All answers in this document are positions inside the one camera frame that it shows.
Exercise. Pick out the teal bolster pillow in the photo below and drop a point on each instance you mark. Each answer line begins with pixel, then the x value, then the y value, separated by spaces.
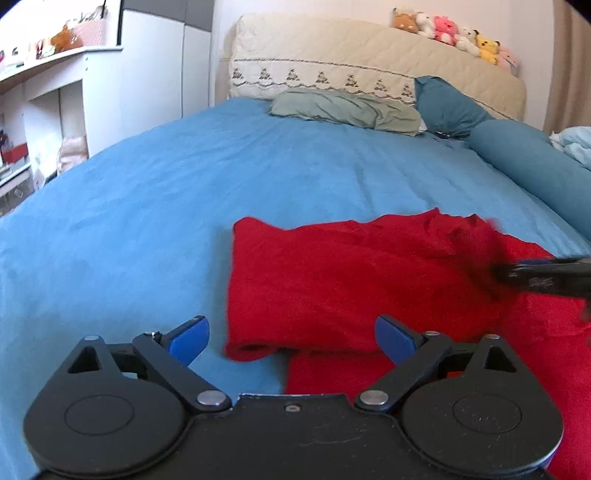
pixel 526 161

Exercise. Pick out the beige quilted headboard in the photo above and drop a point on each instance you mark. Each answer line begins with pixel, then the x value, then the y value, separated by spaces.
pixel 346 50

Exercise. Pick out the green pillow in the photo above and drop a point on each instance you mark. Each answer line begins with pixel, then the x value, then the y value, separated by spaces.
pixel 341 107

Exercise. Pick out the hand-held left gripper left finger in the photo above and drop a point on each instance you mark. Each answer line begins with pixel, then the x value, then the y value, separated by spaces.
pixel 190 339

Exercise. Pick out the white shelf unit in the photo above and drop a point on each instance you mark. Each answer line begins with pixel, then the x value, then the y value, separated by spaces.
pixel 46 87

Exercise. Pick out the row of plush toys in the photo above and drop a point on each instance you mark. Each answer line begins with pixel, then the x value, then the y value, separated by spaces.
pixel 445 30

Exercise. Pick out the beige curtain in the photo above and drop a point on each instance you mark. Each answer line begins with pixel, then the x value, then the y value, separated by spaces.
pixel 570 69

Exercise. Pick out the red sweater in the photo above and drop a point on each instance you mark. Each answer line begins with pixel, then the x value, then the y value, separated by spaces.
pixel 351 286

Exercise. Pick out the pink basket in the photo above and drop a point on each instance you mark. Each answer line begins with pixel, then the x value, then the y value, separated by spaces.
pixel 92 31

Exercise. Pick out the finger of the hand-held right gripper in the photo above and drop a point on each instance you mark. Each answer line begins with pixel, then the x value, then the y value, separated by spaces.
pixel 545 277

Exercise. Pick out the brown plush bear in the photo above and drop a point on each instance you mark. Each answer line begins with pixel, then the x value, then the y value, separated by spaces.
pixel 64 39

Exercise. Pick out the red box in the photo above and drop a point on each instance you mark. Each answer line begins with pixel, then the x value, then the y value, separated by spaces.
pixel 14 153

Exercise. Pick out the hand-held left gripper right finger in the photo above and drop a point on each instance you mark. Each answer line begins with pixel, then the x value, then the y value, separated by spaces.
pixel 394 339

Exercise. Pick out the white wardrobe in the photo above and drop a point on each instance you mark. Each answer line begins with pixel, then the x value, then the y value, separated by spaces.
pixel 157 69

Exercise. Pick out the light blue blanket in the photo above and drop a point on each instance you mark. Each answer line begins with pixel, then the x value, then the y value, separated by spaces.
pixel 575 143

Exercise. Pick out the pale pink bag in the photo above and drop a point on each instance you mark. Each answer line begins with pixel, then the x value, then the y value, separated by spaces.
pixel 72 154

